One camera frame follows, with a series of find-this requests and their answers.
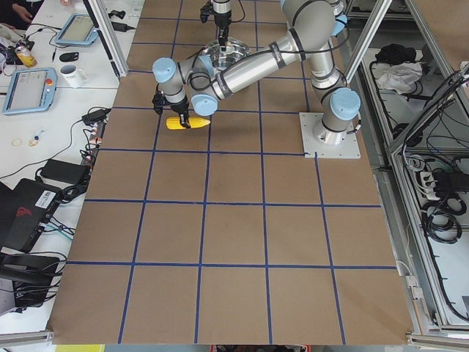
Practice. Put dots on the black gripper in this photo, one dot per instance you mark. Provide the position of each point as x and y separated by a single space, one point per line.
180 108
222 20

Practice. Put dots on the yellow corn cob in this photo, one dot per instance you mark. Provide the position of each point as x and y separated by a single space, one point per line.
175 123

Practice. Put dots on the glass pot lid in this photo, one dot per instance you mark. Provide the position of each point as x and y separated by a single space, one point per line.
223 56

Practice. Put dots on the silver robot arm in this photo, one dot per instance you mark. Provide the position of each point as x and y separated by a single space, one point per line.
193 88
222 7

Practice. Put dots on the small black power brick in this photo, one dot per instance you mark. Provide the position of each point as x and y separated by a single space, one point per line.
95 116

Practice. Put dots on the power strip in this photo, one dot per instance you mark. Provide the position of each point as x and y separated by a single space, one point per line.
94 136

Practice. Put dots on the white mug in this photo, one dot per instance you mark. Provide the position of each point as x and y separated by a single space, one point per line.
75 76

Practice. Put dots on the black power adapter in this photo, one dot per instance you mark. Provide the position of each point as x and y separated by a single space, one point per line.
65 172

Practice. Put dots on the black computer mouse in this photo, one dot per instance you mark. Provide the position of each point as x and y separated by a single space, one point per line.
69 57

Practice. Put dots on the upper blue teach pendant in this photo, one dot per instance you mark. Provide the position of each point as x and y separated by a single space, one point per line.
79 30

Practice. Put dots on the blue teach pendant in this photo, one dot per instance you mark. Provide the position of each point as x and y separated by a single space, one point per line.
30 90
79 30

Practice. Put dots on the lower blue teach pendant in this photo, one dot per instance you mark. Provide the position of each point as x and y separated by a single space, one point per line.
30 90

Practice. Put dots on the yellow spray can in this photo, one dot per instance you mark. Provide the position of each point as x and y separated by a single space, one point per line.
25 56

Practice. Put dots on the black cloth bundle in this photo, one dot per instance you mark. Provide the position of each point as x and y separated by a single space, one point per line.
396 54

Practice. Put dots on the white crumpled cloth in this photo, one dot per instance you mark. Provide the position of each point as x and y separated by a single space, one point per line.
404 79

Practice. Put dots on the black laptop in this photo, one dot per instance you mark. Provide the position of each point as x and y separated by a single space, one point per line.
24 211

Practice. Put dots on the aluminium frame post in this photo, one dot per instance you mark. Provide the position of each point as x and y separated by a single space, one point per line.
97 12

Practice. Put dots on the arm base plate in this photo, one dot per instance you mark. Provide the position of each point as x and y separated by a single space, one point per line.
319 142

